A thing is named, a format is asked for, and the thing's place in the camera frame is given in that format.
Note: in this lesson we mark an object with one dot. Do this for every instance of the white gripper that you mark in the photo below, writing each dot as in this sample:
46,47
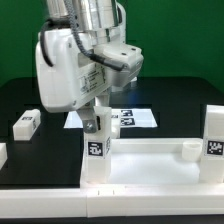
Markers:
67,79

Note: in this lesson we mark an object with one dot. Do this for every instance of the white desk top tray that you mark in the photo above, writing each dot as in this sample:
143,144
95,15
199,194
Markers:
153,162

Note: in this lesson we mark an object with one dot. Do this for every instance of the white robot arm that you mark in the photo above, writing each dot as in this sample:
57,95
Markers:
103,20

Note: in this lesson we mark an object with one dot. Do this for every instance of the white marker sheet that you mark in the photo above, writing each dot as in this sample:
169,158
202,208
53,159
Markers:
129,118

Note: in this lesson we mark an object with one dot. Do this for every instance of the white left barrier block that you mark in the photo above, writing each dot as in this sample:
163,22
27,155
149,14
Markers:
3,154

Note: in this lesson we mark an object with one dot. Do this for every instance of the white front barrier rail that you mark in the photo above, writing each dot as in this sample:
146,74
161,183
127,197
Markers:
112,201

